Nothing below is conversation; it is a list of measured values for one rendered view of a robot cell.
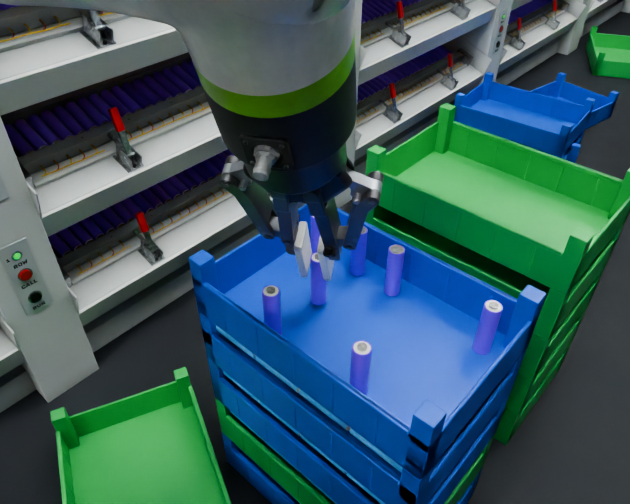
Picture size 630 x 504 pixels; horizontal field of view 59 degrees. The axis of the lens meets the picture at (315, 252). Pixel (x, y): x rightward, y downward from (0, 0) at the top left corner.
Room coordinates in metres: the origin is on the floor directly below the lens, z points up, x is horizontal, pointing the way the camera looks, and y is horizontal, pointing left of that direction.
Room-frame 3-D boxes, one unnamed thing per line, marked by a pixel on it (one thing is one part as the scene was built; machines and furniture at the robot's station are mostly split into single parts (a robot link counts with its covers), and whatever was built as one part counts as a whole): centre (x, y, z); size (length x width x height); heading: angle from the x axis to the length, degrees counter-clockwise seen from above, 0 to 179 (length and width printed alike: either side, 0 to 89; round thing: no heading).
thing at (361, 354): (0.33, -0.04, 0.36); 0.02 x 0.02 x 0.06
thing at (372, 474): (0.41, -0.05, 0.28); 0.30 x 0.20 x 0.08; 48
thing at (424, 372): (0.41, -0.05, 0.36); 0.30 x 0.20 x 0.08; 48
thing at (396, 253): (0.47, -0.09, 0.36); 0.02 x 0.02 x 0.06
